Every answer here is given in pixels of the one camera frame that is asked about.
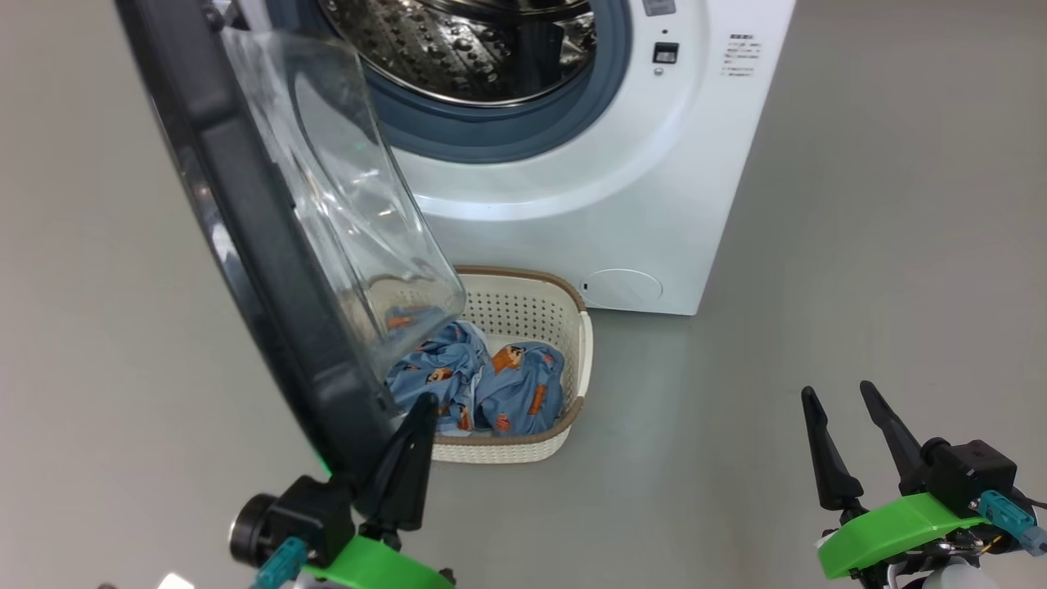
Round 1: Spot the blue cartoon print garment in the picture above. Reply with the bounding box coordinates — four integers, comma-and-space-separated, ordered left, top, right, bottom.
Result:
384, 321, 492, 434
476, 342, 567, 436

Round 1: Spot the small black text sticker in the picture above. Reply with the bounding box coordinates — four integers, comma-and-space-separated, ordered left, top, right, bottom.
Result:
721, 33, 762, 79

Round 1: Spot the white front-load washing machine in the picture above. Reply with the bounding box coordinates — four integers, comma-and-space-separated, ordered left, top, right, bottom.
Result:
204, 0, 796, 316

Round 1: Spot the black round glass washer door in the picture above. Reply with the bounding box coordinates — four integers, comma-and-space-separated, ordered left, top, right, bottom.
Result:
115, 0, 467, 479

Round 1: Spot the grey-blue rubber door gasket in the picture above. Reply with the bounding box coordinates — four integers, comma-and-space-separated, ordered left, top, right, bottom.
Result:
266, 0, 635, 164

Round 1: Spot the cream perforated basket brown rim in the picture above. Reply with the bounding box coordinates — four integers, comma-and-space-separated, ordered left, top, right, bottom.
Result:
384, 265, 594, 465

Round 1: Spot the teal right cable connector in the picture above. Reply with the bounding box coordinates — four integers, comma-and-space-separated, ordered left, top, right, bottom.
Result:
977, 489, 1047, 557

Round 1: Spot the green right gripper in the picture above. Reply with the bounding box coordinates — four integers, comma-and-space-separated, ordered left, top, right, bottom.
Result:
802, 380, 989, 589

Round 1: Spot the teal cable connector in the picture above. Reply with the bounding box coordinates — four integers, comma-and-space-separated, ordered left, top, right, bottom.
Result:
977, 489, 1047, 557
254, 536, 308, 589

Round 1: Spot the round white filter cover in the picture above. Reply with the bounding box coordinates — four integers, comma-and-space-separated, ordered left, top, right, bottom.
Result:
582, 270, 663, 312

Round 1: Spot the stainless steel washing machine drum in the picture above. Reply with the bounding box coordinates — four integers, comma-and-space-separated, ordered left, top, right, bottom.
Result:
317, 0, 598, 107

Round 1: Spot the metal door hinge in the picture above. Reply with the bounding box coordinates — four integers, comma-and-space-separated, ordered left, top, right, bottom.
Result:
209, 0, 248, 32

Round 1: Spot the teal left cable connector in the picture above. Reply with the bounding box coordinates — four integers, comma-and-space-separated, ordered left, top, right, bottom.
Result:
254, 536, 308, 589

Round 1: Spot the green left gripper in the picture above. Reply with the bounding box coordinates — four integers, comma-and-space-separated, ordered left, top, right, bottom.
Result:
303, 393, 457, 589

